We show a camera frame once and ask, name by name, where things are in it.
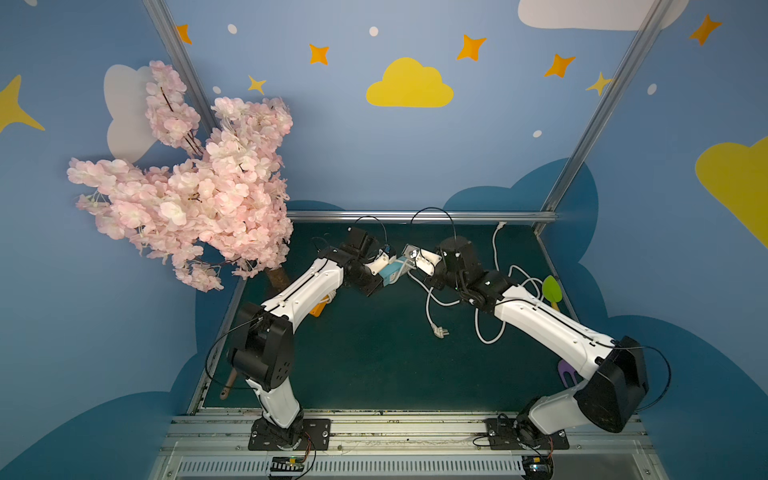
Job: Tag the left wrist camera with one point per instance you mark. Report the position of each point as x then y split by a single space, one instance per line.
382 265

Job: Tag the orange power strip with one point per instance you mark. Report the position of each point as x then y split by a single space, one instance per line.
317 310

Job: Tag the pink cherry blossom tree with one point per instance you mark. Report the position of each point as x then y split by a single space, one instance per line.
225 205

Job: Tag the controller board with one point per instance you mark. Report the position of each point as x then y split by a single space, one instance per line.
537 468
286 467

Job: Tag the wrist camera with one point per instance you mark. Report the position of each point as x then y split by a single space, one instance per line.
382 265
417 258

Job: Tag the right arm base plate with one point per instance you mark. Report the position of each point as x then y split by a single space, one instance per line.
504 433

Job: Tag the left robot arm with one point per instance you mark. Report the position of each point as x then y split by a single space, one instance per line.
262 347

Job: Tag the right controller board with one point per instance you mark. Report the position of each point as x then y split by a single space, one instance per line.
537 468

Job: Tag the green toy shovel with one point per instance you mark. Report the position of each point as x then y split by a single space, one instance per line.
551 292

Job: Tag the aluminium front rail frame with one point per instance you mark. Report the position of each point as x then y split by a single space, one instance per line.
212 444

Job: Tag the left controller board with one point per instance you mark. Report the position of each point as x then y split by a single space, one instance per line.
286 467

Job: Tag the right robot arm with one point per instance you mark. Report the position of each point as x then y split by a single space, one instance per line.
614 377

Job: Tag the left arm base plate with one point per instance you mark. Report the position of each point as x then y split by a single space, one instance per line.
266 436

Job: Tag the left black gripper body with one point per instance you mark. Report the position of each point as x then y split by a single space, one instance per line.
372 280

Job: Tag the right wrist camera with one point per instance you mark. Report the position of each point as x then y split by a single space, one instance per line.
417 258

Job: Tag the teal power strip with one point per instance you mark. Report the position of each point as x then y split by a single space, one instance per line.
394 270

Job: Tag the brown toy spatula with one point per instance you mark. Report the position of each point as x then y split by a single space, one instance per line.
229 384

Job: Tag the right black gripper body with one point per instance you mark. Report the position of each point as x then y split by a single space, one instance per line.
424 274

